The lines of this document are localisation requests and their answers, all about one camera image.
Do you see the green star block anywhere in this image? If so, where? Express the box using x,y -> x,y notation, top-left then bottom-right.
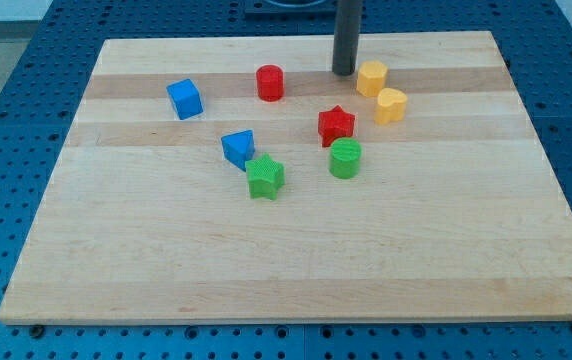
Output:
245,153 -> 285,200

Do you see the blue triangle block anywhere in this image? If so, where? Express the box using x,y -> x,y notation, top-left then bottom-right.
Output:
221,130 -> 255,171

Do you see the light wooden board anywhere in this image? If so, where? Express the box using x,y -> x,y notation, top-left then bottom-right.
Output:
0,31 -> 572,325

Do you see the green cylinder block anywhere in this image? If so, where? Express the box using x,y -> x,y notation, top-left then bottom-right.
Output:
329,137 -> 362,179

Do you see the red star block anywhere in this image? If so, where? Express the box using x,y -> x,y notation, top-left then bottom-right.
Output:
318,105 -> 356,147

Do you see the red cylinder block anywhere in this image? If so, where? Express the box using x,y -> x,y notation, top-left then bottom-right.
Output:
256,64 -> 284,102

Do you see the yellow heart block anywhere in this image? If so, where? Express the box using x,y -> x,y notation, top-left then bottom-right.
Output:
374,88 -> 408,125

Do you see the blue cube block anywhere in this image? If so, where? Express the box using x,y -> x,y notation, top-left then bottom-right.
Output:
166,79 -> 203,120

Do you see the yellow hexagon block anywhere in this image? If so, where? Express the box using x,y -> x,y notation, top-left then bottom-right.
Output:
356,61 -> 388,97

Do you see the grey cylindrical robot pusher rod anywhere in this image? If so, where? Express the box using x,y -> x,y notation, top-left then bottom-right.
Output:
331,0 -> 363,76

